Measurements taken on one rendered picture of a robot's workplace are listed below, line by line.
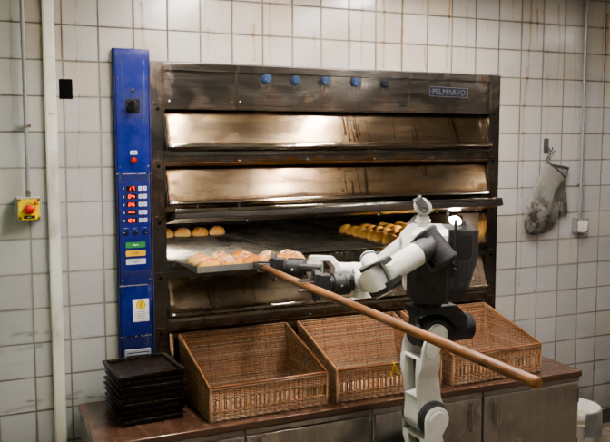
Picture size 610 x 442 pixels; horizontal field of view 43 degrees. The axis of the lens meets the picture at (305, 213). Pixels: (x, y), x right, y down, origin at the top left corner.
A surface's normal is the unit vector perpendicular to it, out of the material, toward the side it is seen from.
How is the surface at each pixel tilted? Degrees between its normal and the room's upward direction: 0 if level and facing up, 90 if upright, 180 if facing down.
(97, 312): 90
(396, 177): 70
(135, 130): 90
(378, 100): 90
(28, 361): 90
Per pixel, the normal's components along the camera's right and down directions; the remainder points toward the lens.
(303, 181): 0.38, -0.25
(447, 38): 0.40, 0.09
